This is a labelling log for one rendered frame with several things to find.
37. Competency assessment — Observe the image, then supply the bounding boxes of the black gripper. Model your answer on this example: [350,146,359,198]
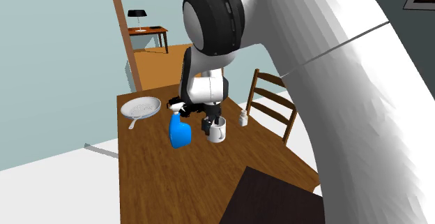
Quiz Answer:
[201,102,222,137]

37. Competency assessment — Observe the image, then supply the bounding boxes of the white mug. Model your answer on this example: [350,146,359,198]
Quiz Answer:
[206,116,227,144]

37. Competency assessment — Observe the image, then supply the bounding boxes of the small white bottle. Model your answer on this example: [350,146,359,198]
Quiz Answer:
[238,109,249,128]

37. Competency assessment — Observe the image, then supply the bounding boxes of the blue spray bottle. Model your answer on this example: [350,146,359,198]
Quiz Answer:
[168,101,192,149]

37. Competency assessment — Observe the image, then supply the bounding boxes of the brown wooden chair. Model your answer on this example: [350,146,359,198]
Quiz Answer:
[245,68,298,146]

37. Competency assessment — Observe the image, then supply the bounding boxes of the white frying pan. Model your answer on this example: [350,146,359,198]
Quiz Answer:
[120,96,162,130]

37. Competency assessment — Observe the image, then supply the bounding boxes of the brown wooden table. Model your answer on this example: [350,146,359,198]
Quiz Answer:
[116,83,321,224]

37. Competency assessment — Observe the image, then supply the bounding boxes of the dark robot stand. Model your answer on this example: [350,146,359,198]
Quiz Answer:
[218,165,326,224]

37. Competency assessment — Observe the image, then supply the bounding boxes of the side table with black lamp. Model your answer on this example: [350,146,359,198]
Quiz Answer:
[127,9,170,54]

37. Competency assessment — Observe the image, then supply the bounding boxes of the brown wooden door frame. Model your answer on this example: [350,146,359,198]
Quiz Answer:
[107,0,144,93]

